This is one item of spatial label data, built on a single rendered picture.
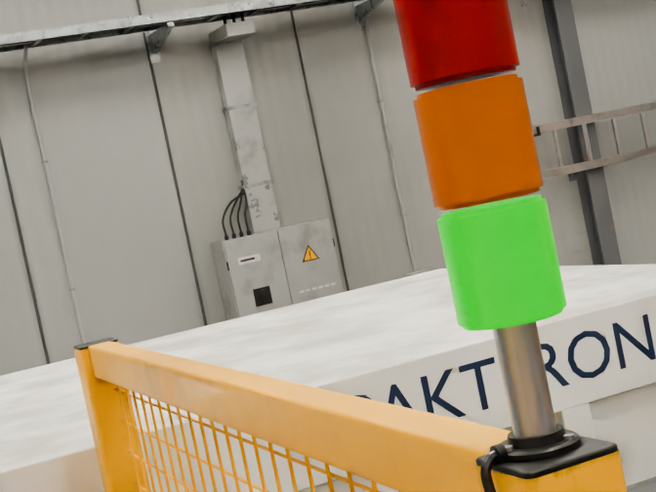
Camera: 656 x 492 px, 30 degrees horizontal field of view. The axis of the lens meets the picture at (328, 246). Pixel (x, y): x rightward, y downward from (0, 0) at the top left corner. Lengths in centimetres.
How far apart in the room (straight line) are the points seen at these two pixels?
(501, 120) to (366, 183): 843
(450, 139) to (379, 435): 22
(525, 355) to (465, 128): 11
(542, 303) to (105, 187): 782
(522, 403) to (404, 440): 13
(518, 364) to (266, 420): 37
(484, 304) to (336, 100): 841
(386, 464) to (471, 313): 18
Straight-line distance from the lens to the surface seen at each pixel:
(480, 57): 54
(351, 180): 891
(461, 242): 54
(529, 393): 56
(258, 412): 91
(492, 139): 53
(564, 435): 57
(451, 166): 54
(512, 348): 56
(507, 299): 54
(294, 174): 874
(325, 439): 79
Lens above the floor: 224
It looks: 3 degrees down
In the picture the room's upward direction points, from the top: 12 degrees counter-clockwise
